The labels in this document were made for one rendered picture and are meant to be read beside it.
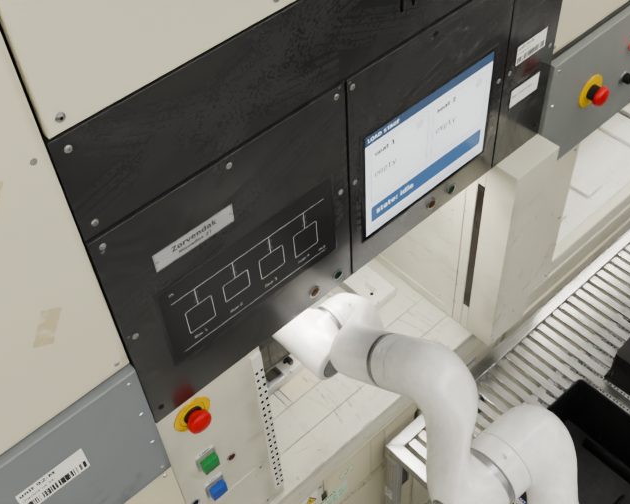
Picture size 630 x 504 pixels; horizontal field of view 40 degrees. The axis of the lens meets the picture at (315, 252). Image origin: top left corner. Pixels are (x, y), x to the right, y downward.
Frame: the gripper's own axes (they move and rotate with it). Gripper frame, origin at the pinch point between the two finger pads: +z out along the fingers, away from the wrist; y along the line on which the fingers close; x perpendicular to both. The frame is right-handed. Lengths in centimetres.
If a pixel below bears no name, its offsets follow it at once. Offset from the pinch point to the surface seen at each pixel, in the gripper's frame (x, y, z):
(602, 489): -45, 37, -71
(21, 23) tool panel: 87, -32, -30
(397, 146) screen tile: 41, 16, -30
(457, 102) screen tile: 41, 29, -30
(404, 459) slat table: -45, 13, -37
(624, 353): -35, 63, -57
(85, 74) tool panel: 79, -28, -30
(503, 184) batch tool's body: 15, 42, -32
